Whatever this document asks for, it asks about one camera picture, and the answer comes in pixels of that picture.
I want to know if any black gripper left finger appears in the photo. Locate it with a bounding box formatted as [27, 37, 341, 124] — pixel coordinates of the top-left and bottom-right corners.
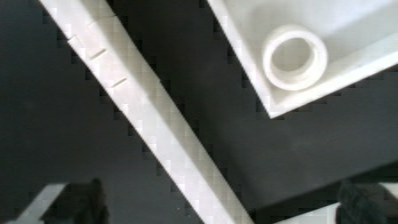
[9, 178, 110, 224]

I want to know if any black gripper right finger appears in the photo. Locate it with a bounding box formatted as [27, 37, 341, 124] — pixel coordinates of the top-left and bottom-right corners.
[334, 181, 398, 224]

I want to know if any white square tabletop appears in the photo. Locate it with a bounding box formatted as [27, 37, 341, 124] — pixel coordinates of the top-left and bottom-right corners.
[206, 0, 398, 118]

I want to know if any white U-shaped obstacle fence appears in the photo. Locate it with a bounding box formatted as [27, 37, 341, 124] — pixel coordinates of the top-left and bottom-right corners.
[39, 0, 254, 224]

